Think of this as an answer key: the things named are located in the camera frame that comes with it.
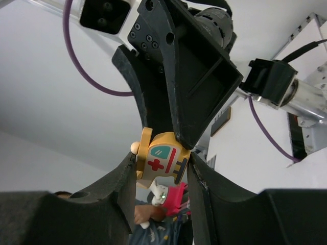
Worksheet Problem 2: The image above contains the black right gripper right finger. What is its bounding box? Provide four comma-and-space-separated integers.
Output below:
188, 153, 257, 244

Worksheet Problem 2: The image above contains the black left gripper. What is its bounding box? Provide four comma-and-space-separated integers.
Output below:
112, 1, 243, 150

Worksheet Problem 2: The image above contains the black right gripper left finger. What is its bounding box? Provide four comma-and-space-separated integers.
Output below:
53, 153, 137, 234

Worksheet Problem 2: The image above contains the helicopter shaped wooden piece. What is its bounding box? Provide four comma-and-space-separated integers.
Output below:
130, 127, 191, 189

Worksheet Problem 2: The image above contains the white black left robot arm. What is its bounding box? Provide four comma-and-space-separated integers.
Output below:
112, 1, 326, 150

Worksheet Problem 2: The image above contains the pink plastic device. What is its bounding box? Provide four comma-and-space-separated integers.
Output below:
150, 181, 191, 217

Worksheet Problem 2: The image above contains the person below table opening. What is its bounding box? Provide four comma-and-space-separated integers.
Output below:
55, 190, 194, 245

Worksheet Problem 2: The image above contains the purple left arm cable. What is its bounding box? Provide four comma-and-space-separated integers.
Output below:
62, 0, 301, 164

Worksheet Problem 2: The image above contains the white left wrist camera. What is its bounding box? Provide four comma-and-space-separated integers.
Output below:
70, 1, 144, 47

